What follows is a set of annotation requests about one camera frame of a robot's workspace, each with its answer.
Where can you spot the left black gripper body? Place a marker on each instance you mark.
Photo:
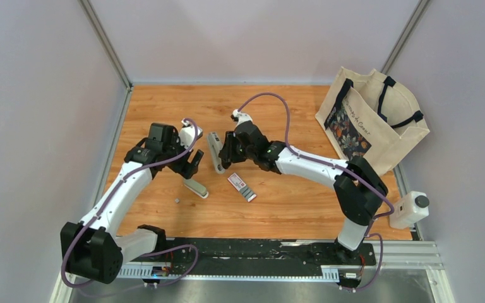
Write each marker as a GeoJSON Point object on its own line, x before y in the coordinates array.
{"type": "Point", "coordinates": [179, 165]}

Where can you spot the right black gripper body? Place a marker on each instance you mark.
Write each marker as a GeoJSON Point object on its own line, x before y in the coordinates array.
{"type": "Point", "coordinates": [240, 153]}

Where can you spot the grey-green stapler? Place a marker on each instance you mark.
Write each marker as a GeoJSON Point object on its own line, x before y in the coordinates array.
{"type": "Point", "coordinates": [196, 187]}

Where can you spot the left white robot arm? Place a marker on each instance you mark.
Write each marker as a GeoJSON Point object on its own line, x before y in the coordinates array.
{"type": "Point", "coordinates": [91, 249]}

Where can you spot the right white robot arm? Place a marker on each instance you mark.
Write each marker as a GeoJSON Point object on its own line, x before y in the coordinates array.
{"type": "Point", "coordinates": [359, 189]}

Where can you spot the red white staple box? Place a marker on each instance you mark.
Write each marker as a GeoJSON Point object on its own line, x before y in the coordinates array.
{"type": "Point", "coordinates": [241, 186]}

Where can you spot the cream floral tote bag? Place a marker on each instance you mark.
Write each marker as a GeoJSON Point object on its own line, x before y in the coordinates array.
{"type": "Point", "coordinates": [371, 116]}

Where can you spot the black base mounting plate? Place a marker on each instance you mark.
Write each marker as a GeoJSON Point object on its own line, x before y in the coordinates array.
{"type": "Point", "coordinates": [263, 259]}

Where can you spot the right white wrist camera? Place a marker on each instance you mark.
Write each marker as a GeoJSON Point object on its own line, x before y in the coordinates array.
{"type": "Point", "coordinates": [240, 117]}

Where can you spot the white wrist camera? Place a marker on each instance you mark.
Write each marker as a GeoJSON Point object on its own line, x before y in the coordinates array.
{"type": "Point", "coordinates": [190, 132]}
{"type": "Point", "coordinates": [240, 117]}

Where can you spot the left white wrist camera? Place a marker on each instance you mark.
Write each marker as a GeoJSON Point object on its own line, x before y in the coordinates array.
{"type": "Point", "coordinates": [190, 132]}

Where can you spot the aluminium frame rail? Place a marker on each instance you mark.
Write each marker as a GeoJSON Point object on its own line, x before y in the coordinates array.
{"type": "Point", "coordinates": [408, 271]}

